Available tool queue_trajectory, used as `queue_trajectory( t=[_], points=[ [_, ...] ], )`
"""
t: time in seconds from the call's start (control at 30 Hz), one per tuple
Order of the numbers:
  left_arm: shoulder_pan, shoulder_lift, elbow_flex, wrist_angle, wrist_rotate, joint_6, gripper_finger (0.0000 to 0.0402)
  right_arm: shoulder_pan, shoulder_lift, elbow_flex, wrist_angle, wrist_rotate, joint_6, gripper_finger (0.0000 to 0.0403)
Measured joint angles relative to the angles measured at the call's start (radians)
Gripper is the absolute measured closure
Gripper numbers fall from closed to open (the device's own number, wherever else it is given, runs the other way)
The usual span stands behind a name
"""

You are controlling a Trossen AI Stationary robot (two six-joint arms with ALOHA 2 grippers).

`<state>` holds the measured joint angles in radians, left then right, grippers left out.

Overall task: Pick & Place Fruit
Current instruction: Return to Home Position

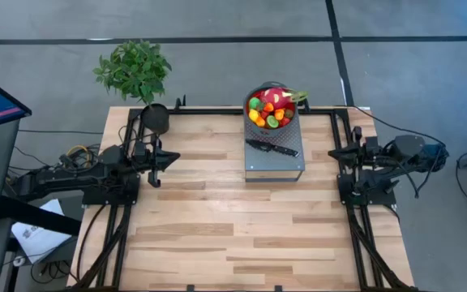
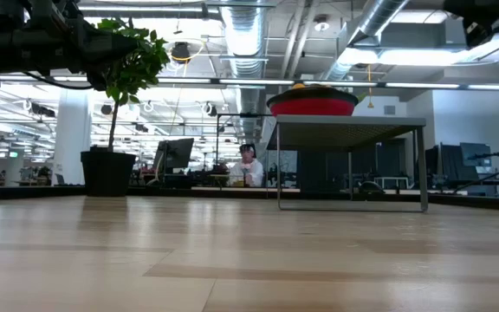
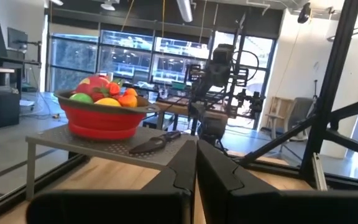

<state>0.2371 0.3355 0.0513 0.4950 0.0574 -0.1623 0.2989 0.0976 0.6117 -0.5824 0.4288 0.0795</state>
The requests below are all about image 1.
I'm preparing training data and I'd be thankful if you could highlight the pink toy dragon fruit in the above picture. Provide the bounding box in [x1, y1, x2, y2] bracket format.
[259, 87, 310, 110]

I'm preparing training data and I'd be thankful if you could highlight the red collapsible bowl grey rim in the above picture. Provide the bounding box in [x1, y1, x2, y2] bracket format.
[242, 80, 302, 139]

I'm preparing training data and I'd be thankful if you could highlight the grey perforated metal shelf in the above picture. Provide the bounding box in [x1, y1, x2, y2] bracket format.
[242, 117, 306, 183]

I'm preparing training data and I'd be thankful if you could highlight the white paper sheet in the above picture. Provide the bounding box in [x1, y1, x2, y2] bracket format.
[11, 198, 73, 265]

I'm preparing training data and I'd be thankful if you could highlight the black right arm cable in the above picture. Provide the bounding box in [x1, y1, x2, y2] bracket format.
[349, 105, 450, 200]

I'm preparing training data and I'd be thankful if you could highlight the black cart frame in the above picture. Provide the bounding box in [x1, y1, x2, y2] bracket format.
[0, 194, 83, 292]

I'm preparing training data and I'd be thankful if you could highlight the black knife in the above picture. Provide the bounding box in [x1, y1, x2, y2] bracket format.
[245, 136, 300, 158]

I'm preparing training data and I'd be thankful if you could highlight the black aluminium table frame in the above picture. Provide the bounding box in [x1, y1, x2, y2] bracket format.
[69, 93, 419, 292]

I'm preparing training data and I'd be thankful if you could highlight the green potted tree black pot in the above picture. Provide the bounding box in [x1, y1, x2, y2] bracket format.
[93, 39, 173, 135]

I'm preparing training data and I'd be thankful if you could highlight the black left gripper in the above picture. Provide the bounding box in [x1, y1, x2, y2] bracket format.
[131, 133, 181, 188]

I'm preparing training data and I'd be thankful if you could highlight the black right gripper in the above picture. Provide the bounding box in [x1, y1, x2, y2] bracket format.
[328, 126, 381, 171]

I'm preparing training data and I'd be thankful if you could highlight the yellow cable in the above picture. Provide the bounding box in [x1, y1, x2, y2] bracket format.
[65, 144, 93, 163]

